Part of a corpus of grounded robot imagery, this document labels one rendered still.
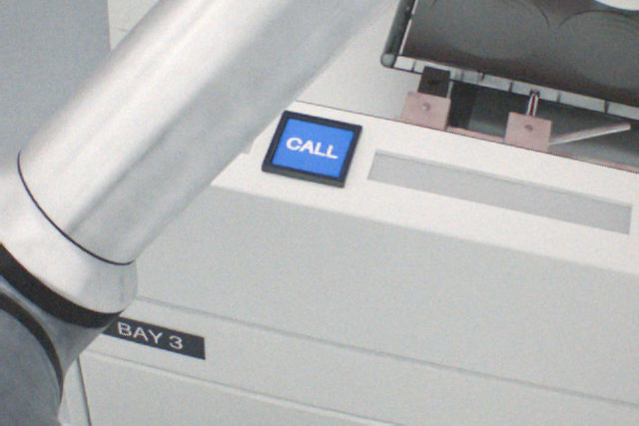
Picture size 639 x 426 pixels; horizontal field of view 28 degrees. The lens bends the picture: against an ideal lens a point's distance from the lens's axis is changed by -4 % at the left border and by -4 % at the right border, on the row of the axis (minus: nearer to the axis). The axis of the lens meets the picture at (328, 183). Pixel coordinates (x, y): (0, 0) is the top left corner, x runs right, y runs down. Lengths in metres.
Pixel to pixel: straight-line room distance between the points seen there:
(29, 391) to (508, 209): 0.38
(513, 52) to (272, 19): 0.49
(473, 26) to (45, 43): 1.49
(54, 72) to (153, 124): 1.79
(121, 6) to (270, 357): 0.76
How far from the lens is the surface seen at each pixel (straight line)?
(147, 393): 1.08
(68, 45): 2.47
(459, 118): 1.08
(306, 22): 0.61
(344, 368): 0.97
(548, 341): 0.91
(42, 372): 0.64
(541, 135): 0.99
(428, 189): 0.87
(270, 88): 0.63
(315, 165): 0.87
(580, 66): 1.08
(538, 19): 1.12
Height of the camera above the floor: 1.58
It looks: 46 degrees down
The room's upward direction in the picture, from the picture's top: 4 degrees clockwise
